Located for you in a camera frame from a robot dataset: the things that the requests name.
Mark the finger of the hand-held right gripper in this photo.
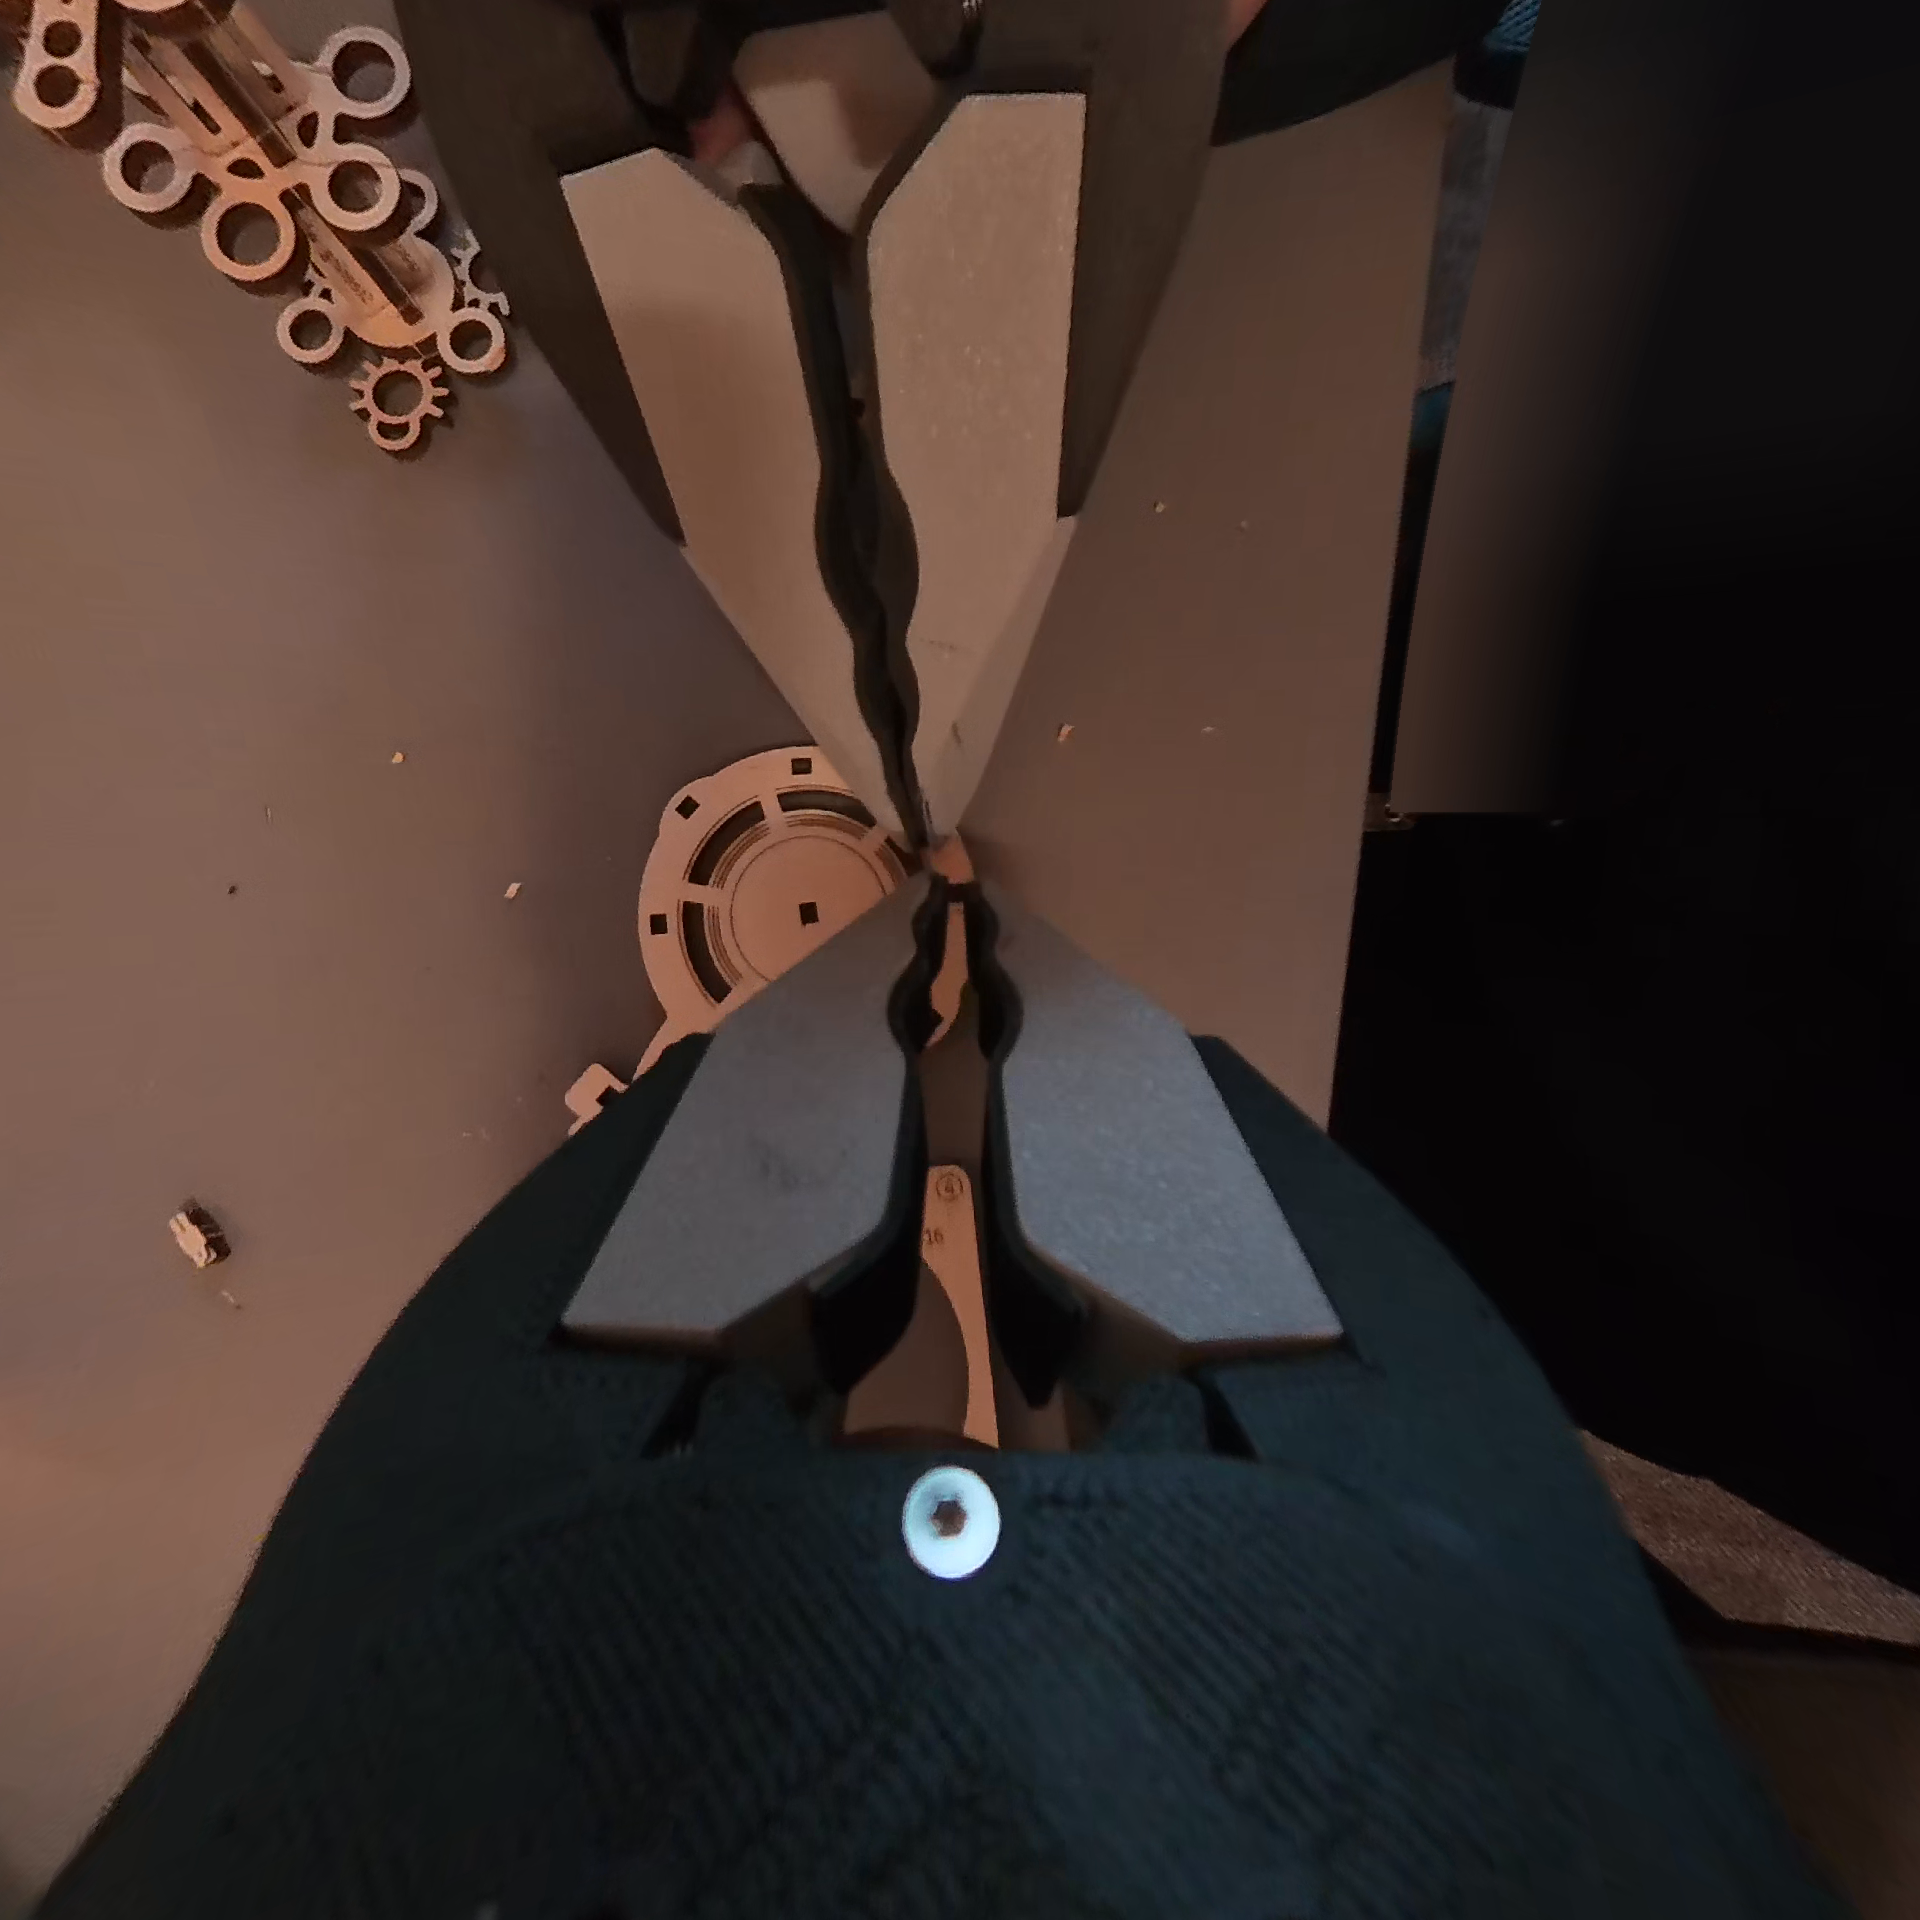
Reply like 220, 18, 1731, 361
863, 89, 1089, 839
560, 145, 923, 841

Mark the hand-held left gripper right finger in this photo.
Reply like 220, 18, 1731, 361
951, 878, 1347, 1412

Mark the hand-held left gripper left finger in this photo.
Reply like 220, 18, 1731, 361
560, 873, 945, 1396

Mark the wooden gear model assembly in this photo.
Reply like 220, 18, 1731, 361
7, 0, 513, 462

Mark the laser-cut wooden sheet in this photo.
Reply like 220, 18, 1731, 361
912, 1158, 1003, 1452

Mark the round wooden disc part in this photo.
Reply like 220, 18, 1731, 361
564, 743, 925, 1143

